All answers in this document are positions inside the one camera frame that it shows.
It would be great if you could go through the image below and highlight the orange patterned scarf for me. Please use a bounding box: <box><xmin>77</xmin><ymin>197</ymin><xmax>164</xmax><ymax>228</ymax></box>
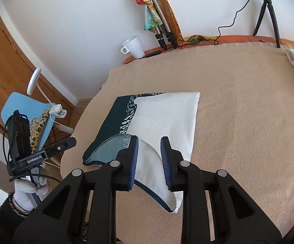
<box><xmin>152</xmin><ymin>0</ymin><xmax>213</xmax><ymax>46</ymax></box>

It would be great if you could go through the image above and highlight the white mug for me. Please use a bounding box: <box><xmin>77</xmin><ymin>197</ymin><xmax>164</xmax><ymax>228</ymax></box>
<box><xmin>120</xmin><ymin>36</ymin><xmax>145</xmax><ymax>59</ymax></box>

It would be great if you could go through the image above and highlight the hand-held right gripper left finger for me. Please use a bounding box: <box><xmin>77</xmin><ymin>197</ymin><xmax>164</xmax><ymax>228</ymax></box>
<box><xmin>13</xmin><ymin>135</ymin><xmax>139</xmax><ymax>244</ymax></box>

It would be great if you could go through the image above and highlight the black power cable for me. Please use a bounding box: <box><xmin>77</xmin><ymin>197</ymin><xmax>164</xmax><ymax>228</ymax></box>
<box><xmin>123</xmin><ymin>0</ymin><xmax>255</xmax><ymax>64</ymax></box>

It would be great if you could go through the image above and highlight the cream and teal printed t-shirt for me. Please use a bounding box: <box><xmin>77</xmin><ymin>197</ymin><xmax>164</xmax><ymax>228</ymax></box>
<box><xmin>82</xmin><ymin>91</ymin><xmax>201</xmax><ymax>213</ymax></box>

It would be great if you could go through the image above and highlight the orange patterned tablecloth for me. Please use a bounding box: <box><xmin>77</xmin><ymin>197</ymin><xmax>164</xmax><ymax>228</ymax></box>
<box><xmin>123</xmin><ymin>35</ymin><xmax>294</xmax><ymax>65</ymax></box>

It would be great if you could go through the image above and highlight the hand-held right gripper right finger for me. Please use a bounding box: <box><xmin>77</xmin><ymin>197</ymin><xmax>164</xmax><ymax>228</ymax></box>
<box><xmin>160</xmin><ymin>136</ymin><xmax>282</xmax><ymax>244</ymax></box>

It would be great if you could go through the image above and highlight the light blue chair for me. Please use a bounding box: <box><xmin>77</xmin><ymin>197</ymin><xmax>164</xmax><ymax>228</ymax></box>
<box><xmin>1</xmin><ymin>92</ymin><xmax>74</xmax><ymax>163</ymax></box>

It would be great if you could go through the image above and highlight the person's left forearm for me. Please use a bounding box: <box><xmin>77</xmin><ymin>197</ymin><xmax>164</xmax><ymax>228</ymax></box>
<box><xmin>0</xmin><ymin>194</ymin><xmax>34</xmax><ymax>234</ymax></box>

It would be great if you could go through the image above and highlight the person's left hand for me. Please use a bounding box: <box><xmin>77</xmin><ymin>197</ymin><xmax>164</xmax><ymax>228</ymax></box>
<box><xmin>13</xmin><ymin>175</ymin><xmax>50</xmax><ymax>211</ymax></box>

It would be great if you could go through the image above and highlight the colourful knotted scarf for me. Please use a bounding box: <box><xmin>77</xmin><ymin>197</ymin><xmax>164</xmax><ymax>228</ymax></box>
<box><xmin>128</xmin><ymin>0</ymin><xmax>164</xmax><ymax>33</ymax></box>

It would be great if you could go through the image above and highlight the beige blanket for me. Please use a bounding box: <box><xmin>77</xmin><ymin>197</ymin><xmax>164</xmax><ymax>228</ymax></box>
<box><xmin>61</xmin><ymin>43</ymin><xmax>294</xmax><ymax>244</ymax></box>

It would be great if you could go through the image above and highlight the leopard print cloth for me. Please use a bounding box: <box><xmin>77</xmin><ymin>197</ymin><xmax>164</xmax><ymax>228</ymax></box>
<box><xmin>30</xmin><ymin>108</ymin><xmax>52</xmax><ymax>153</ymax></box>

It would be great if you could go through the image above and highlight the silver folded tripod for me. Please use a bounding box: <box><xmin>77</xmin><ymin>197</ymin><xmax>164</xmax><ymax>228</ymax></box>
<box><xmin>139</xmin><ymin>0</ymin><xmax>178</xmax><ymax>50</ymax></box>

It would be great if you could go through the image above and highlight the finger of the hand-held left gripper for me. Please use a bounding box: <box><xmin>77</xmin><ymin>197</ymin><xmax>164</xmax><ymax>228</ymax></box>
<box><xmin>58</xmin><ymin>137</ymin><xmax>77</xmax><ymax>150</ymax></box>

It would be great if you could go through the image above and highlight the white desk lamp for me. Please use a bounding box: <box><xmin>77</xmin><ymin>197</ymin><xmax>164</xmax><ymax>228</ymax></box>
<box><xmin>27</xmin><ymin>68</ymin><xmax>74</xmax><ymax>133</ymax></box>

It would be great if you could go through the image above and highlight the wooden door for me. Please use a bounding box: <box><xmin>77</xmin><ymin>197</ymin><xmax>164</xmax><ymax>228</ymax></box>
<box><xmin>0</xmin><ymin>13</ymin><xmax>78</xmax><ymax>143</ymax></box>

